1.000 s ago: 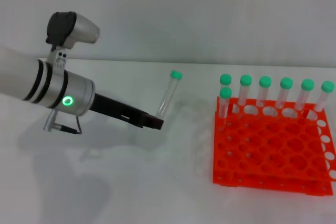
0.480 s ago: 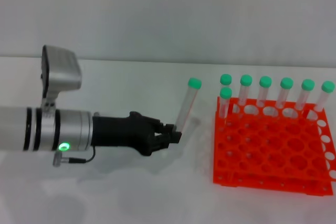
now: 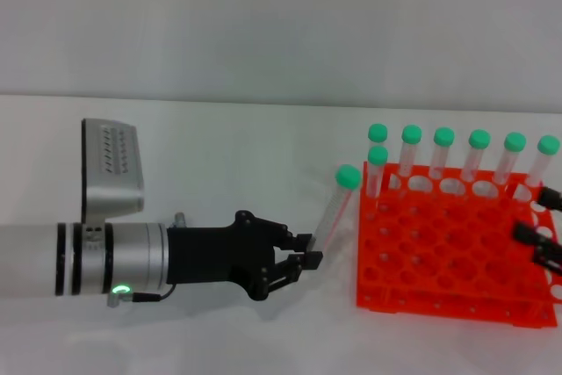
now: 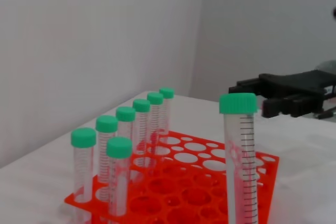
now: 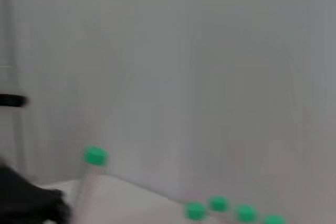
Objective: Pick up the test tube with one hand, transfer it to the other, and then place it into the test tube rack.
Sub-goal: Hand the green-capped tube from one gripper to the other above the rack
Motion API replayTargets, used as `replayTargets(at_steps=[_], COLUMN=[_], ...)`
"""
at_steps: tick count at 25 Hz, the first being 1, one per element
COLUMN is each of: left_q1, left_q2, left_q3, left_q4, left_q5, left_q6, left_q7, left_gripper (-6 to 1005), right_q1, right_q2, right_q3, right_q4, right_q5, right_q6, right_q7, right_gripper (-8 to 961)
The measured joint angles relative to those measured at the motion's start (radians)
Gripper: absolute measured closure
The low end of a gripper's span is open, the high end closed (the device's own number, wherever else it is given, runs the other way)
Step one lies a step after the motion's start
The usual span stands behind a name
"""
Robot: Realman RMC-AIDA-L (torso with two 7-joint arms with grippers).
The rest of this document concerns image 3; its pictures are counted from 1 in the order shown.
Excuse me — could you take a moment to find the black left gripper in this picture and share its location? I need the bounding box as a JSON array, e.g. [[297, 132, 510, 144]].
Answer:
[[166, 210, 325, 304]]

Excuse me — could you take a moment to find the clear test tube green cap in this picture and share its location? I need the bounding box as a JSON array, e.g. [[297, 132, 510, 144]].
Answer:
[[308, 163, 363, 251], [366, 145, 389, 220], [367, 123, 389, 150], [428, 126, 456, 184], [398, 124, 423, 198], [524, 134, 561, 190], [458, 128, 492, 186], [491, 132, 527, 188]]

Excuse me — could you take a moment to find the orange test tube rack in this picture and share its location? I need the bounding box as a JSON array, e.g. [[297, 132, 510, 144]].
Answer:
[[354, 161, 562, 329]]

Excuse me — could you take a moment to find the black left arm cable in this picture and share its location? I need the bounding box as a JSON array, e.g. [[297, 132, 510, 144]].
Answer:
[[106, 286, 177, 308]]

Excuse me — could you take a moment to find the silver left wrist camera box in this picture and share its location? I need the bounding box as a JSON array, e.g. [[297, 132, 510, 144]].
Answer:
[[81, 118, 146, 223]]

